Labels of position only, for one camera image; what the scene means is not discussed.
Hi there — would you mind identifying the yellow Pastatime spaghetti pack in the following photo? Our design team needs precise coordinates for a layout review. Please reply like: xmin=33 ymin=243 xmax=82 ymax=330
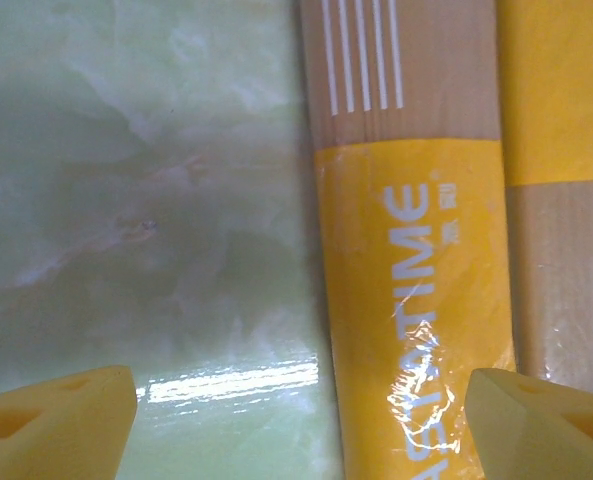
xmin=298 ymin=0 xmax=517 ymax=480
xmin=493 ymin=0 xmax=593 ymax=396

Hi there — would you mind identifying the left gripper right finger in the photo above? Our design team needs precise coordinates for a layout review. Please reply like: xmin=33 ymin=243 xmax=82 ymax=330
xmin=463 ymin=368 xmax=593 ymax=480

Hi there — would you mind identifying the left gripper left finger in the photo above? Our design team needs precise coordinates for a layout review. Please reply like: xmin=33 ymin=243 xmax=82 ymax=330
xmin=0 ymin=364 xmax=138 ymax=480

